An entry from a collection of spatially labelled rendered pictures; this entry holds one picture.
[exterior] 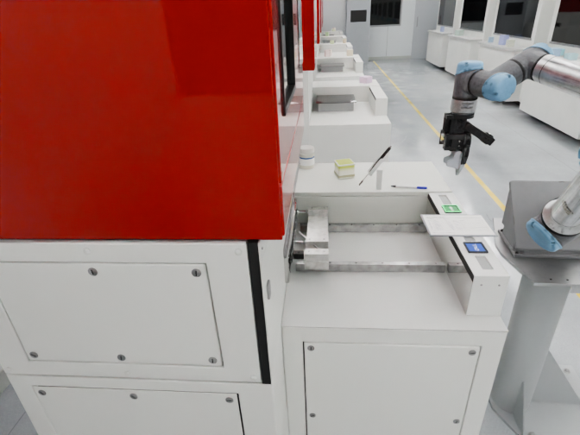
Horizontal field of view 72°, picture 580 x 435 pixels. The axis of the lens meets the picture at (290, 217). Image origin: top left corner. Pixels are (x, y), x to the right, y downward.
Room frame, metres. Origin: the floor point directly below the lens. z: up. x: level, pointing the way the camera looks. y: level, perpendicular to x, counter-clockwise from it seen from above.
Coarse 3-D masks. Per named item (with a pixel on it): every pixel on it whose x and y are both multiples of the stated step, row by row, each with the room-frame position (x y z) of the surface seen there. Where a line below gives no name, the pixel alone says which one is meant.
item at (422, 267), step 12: (300, 264) 1.13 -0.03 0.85; (336, 264) 1.12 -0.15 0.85; (348, 264) 1.12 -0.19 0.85; (360, 264) 1.11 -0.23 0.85; (372, 264) 1.11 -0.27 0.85; (384, 264) 1.10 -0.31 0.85; (396, 264) 1.10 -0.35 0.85; (408, 264) 1.10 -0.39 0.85; (420, 264) 1.09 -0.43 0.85; (432, 264) 1.09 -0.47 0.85; (444, 264) 1.09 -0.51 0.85
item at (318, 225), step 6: (312, 216) 1.42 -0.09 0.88; (318, 216) 1.42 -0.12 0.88; (324, 216) 1.42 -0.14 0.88; (312, 222) 1.37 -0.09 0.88; (318, 222) 1.37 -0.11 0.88; (324, 222) 1.37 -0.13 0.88; (312, 228) 1.32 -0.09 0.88; (318, 228) 1.32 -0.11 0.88; (324, 228) 1.32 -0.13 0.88; (306, 234) 1.28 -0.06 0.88; (312, 234) 1.28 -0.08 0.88; (318, 234) 1.28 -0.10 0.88; (324, 234) 1.27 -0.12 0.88; (306, 264) 1.10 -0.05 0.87; (312, 264) 1.09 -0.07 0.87; (318, 264) 1.09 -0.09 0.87; (324, 264) 1.09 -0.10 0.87
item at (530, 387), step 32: (544, 288) 1.14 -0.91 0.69; (512, 320) 1.21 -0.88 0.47; (544, 320) 1.13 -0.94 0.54; (512, 352) 1.17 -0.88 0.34; (544, 352) 1.13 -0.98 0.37; (512, 384) 1.14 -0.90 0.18; (544, 384) 1.17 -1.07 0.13; (576, 384) 1.25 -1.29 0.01; (512, 416) 1.11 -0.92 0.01; (544, 416) 1.10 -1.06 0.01; (576, 416) 1.10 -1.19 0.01
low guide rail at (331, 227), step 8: (304, 224) 1.41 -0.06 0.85; (328, 224) 1.40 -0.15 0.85; (336, 224) 1.40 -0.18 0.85; (344, 224) 1.39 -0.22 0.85; (352, 224) 1.39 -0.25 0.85; (360, 224) 1.39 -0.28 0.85; (368, 224) 1.38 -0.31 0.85; (376, 224) 1.38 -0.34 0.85; (384, 224) 1.38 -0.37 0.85; (392, 224) 1.37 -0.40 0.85; (400, 224) 1.37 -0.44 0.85; (408, 224) 1.37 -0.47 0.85; (416, 224) 1.36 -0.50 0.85; (424, 224) 1.36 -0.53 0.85
